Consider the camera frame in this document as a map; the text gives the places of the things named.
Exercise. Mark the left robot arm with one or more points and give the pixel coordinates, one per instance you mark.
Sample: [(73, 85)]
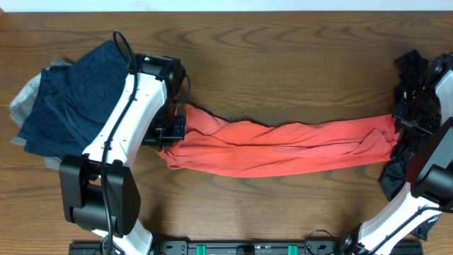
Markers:
[(99, 192)]

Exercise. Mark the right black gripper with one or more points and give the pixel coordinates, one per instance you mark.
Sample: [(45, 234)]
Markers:
[(400, 114)]

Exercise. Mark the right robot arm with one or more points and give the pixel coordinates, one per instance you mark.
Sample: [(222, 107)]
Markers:
[(418, 179)]

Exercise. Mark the navy blue folded shorts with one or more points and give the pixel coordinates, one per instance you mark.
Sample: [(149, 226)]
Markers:
[(74, 103)]

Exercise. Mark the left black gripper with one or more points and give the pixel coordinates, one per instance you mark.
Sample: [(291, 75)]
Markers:
[(164, 142)]

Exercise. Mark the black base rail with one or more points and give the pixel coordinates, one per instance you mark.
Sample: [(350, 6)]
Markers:
[(244, 248)]

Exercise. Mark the black patterned garment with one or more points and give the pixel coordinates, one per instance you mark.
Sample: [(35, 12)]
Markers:
[(393, 176)]

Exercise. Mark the grey folded garment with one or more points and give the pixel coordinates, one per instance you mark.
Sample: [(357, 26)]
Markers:
[(21, 107)]

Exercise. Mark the red printed t-shirt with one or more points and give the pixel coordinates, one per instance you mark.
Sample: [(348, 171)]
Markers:
[(249, 150)]

